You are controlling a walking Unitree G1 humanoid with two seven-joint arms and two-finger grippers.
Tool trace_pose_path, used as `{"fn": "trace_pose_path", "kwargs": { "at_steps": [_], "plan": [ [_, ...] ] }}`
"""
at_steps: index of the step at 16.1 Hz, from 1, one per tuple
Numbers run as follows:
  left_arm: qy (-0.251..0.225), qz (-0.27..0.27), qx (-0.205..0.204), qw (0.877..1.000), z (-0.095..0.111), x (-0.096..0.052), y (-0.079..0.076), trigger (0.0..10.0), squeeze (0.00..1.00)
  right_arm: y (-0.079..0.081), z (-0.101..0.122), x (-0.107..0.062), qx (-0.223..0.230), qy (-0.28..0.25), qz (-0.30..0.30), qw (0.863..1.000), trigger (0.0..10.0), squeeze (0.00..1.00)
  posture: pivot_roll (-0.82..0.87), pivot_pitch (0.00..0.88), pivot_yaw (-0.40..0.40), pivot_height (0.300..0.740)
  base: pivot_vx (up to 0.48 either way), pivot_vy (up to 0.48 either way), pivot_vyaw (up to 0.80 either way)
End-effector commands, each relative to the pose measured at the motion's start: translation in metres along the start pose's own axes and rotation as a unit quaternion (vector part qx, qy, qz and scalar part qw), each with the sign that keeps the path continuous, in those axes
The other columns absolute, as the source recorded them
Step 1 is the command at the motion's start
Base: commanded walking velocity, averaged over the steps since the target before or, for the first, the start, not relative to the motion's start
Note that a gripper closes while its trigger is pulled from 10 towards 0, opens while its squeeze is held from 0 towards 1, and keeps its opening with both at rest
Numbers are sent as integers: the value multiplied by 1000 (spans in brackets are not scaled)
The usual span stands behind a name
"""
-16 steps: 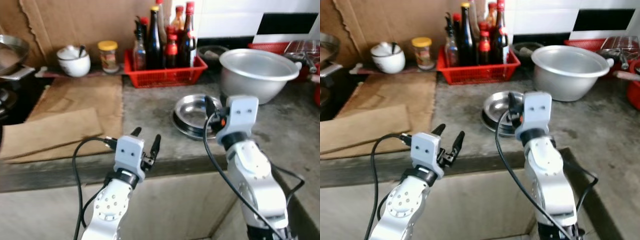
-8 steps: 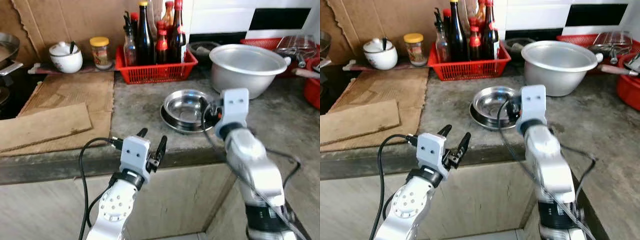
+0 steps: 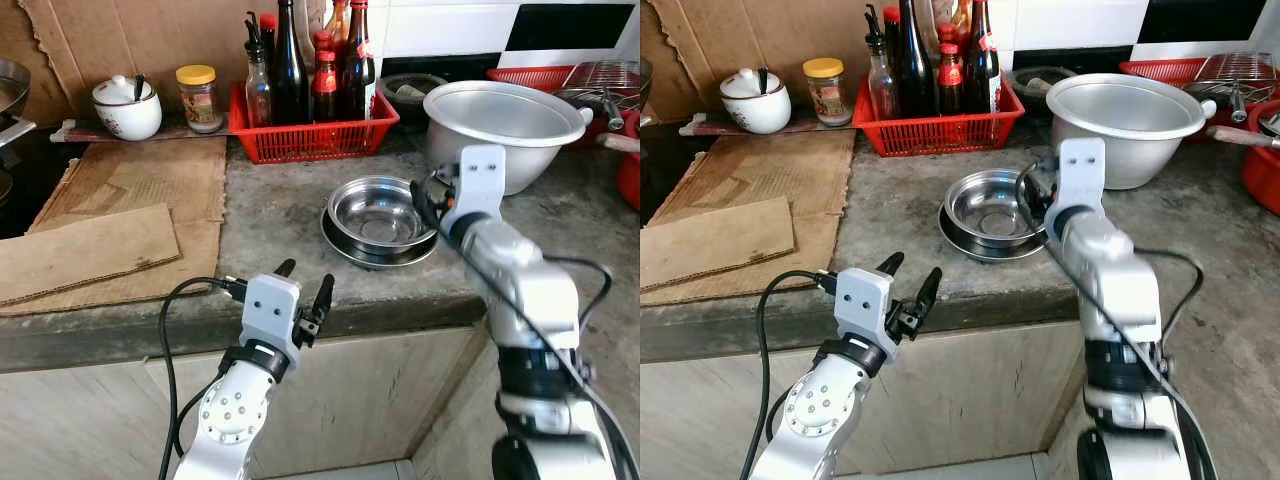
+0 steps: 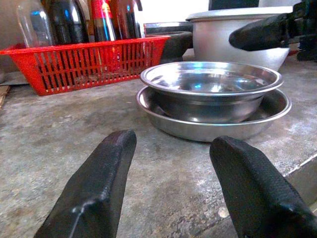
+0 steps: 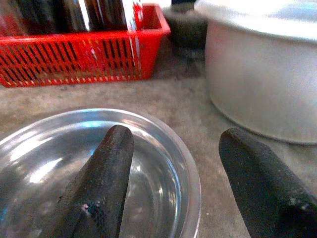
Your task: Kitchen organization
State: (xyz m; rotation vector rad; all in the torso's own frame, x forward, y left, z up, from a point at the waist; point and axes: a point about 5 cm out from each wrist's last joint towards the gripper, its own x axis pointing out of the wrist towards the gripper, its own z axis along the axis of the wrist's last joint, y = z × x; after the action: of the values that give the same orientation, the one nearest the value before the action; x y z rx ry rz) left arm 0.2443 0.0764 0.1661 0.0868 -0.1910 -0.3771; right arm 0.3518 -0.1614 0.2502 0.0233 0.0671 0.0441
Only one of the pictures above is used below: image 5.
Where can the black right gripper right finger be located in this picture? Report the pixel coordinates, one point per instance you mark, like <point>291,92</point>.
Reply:
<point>262,188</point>

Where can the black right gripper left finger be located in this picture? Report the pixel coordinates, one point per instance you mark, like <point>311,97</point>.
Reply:
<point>104,178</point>

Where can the dark bottle with red neck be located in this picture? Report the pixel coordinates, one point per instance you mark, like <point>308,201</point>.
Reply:
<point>109,13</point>

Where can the red slotted plastic basket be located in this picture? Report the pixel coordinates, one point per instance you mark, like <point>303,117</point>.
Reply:
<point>74,59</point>

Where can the large aluminium pot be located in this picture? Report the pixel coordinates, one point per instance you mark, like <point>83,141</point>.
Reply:
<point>262,74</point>

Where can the small dark bowl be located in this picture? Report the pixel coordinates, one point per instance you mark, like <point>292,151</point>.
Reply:
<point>185,27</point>

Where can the stainless steel bowl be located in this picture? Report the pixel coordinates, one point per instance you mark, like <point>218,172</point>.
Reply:
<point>37,161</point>

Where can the tall dark glass bottle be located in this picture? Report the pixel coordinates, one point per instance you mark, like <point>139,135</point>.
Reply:
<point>49,15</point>

